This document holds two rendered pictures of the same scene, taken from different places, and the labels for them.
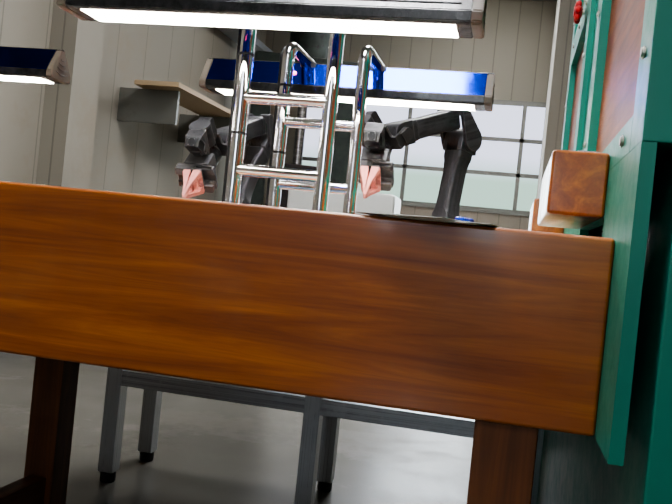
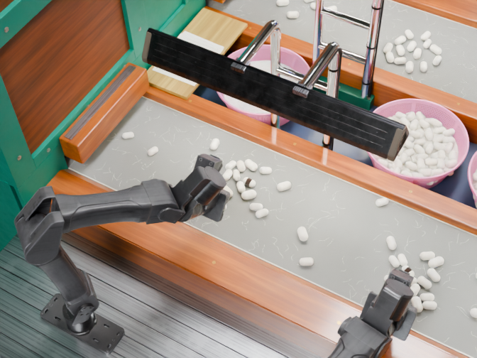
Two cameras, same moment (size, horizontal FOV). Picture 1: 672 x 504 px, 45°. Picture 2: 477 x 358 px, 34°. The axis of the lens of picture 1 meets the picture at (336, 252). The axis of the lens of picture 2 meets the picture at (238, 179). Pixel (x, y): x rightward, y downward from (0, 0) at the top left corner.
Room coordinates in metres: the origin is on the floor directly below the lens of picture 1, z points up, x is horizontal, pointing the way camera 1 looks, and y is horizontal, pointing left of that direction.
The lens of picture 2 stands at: (2.87, 0.36, 2.31)
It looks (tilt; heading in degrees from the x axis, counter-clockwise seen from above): 53 degrees down; 200
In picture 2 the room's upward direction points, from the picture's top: 3 degrees counter-clockwise
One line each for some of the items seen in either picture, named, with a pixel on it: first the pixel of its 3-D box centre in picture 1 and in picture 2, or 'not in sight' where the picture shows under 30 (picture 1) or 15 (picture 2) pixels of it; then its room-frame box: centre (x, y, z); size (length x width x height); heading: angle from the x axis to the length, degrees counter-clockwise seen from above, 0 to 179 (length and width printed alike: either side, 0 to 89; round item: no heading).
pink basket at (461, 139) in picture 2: not in sight; (412, 148); (1.50, 0.34, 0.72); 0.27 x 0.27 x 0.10
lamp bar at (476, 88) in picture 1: (344, 82); (269, 86); (1.72, 0.02, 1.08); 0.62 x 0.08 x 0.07; 78
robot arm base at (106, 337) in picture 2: not in sight; (79, 316); (2.19, -0.29, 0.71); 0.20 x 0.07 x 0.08; 78
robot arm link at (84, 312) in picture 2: not in sight; (77, 299); (2.18, -0.29, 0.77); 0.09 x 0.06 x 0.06; 41
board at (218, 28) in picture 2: not in sight; (195, 51); (1.36, -0.30, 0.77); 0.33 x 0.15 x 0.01; 168
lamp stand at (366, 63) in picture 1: (325, 161); (287, 117); (1.64, 0.04, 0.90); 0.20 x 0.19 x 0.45; 78
